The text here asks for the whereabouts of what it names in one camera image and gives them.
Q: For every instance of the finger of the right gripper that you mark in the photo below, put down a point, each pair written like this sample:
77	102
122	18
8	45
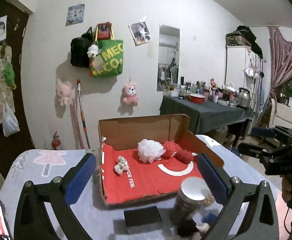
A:
276	161
280	133

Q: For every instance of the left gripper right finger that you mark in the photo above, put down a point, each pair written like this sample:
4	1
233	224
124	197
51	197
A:
260	220

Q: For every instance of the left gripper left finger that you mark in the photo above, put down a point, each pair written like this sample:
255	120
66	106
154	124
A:
32	220

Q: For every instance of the red spiky ball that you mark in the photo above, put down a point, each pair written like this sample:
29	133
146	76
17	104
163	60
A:
170	148
184	156

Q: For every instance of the white mesh bath pouf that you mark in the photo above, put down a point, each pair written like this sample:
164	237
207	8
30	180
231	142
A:
150	150

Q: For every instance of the right hand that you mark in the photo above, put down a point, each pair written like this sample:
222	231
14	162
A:
286	189

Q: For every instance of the steel kettle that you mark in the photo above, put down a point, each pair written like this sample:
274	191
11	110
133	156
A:
244	98

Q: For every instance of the large metal-lid glass jar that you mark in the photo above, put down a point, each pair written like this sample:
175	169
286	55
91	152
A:
192	194

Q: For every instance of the pink curtain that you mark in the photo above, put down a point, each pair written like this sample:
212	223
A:
281	69

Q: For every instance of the white wardrobe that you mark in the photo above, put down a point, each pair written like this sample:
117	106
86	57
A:
243	69

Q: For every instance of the red figurine on floor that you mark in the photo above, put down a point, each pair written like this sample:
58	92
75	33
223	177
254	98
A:
56	143

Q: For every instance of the red bowl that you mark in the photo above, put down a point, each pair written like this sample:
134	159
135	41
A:
197	98

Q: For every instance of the plastic bag on door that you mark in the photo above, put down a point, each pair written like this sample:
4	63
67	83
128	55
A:
10	124

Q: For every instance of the suitcase on wardrobe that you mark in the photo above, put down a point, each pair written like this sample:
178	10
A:
236	39

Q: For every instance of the black beauty cream box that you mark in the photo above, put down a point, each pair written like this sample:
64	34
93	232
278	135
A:
142	220

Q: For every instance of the red cardboard box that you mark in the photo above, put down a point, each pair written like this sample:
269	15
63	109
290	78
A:
146	181

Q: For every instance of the light pink plush toy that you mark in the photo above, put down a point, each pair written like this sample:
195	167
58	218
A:
63	91

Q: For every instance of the green plush on door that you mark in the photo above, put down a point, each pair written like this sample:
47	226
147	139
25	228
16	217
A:
9	75

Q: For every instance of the pink bear plush toy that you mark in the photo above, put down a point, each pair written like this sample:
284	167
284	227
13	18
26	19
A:
129	93

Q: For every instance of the green tote bag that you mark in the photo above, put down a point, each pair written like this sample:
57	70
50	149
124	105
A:
110	60

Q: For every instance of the small white plush toy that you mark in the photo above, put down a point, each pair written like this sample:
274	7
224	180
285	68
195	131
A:
93	51

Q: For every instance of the red framed picture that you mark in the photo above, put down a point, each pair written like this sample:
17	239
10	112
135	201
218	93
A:
103	31

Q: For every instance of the white knotted rope toy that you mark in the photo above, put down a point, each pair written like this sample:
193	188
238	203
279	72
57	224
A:
121	166

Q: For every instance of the wall mirror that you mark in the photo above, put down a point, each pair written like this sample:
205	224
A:
168	57

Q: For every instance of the red-tipped mop handle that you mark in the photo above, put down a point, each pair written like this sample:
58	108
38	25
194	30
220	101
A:
82	112

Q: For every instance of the photo on wall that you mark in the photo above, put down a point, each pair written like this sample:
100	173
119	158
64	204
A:
140	33

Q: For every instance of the black bag on wall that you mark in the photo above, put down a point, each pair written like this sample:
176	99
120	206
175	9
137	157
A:
79	48

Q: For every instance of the blue poster on wall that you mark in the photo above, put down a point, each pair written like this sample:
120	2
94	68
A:
75	14

